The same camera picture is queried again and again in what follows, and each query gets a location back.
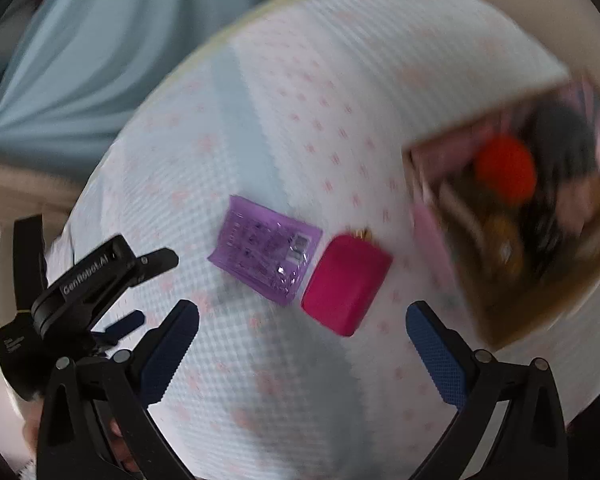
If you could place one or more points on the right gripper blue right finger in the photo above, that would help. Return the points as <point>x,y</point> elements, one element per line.
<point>447,358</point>

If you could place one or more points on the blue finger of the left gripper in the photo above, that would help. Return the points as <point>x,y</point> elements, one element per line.
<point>126,325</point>

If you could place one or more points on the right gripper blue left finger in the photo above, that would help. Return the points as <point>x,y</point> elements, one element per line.
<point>163,348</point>

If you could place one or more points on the brown plush toy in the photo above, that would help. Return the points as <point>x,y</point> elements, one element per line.
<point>503,253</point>

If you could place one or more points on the magenta pouch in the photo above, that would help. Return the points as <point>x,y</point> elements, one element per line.
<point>346,281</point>

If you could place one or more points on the purple plastic packet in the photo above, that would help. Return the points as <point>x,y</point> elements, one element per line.
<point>265,250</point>

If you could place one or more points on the orange pompom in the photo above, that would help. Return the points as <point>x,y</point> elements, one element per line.
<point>505,166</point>

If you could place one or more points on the grey fluffy hat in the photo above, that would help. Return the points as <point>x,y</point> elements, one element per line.
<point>563,144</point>

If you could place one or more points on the person left hand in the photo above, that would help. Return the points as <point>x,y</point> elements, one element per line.
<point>32,414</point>

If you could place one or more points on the cardboard box pink pattern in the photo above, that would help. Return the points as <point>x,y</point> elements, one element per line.
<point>559,226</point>

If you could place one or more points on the light blue hanging sheet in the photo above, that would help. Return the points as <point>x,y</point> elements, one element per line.
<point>84,66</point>

